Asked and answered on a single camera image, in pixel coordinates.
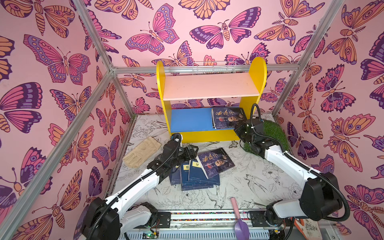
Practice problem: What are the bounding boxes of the dark purple book with figure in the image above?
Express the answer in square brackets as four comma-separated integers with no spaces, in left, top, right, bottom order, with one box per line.
[211,107,247,130]

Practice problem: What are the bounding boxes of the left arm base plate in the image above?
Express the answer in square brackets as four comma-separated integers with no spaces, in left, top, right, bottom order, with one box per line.
[149,212,172,229]

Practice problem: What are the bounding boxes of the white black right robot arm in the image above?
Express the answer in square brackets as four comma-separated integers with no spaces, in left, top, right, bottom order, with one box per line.
[235,104,351,226]

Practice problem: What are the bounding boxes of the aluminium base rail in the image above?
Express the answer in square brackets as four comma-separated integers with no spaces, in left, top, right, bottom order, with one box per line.
[119,209,338,240]

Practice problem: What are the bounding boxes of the navy book with yellow label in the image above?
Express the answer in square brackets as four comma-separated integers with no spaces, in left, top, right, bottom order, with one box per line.
[188,160,220,186]

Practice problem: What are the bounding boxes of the yellow shelf with coloured boards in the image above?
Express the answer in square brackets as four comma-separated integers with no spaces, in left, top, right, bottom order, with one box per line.
[156,57,267,143]

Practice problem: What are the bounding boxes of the small green circuit board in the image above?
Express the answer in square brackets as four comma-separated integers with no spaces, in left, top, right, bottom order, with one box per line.
[142,232,159,240]

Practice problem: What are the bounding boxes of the navy book bottom left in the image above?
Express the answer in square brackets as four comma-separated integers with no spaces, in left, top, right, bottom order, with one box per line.
[170,170,181,185]

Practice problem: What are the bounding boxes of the green artificial grass mat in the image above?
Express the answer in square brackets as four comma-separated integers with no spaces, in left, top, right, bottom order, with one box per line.
[242,120,290,155]

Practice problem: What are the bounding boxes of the navy book yellow label middle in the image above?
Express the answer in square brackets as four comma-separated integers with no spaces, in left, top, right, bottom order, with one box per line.
[181,163,214,191]

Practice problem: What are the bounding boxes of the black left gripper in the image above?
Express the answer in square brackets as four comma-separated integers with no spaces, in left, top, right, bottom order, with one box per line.
[167,145,198,170]

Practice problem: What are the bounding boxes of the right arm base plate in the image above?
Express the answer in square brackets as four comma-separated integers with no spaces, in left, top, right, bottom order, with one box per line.
[247,210,285,228]

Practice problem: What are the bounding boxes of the orange and white work glove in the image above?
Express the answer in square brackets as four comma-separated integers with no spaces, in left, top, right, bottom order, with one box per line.
[295,219,323,240]

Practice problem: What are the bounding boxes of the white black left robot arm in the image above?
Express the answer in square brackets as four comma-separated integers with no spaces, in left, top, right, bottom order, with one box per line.
[81,133,199,240]

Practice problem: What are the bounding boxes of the purple trowel with pink handle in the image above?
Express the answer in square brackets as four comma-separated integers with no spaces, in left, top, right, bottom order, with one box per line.
[231,198,250,240]

